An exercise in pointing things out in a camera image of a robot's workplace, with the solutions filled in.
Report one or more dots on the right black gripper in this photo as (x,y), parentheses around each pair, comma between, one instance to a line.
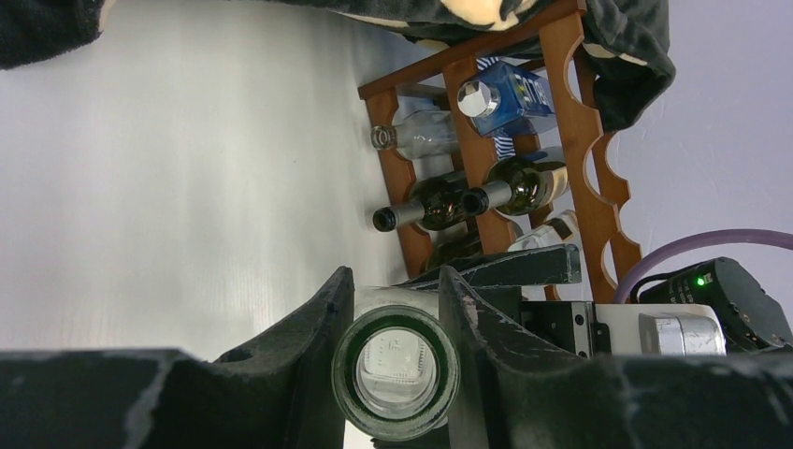
(570,325)

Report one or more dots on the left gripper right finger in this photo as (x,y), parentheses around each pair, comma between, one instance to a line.
(518,391)

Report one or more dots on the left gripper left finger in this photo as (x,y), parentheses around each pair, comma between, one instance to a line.
(272,391)

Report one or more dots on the clear bottle black cap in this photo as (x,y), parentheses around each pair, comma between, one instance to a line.
(562,229)

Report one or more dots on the green wine bottle back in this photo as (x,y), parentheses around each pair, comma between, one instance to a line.
(518,185)

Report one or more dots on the dark wine bottle front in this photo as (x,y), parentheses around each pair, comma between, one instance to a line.
(466,246)

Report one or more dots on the dark wine bottle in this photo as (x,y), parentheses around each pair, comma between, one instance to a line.
(434,204)
(466,246)

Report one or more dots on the tall clear glass bottle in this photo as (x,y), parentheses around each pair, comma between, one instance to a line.
(395,371)

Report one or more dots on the blue liquid square bottle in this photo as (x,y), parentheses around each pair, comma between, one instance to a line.
(509,99)

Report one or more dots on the small clear square bottle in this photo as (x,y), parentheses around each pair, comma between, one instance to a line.
(422,134)

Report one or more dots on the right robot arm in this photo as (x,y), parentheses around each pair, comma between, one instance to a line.
(751,320)

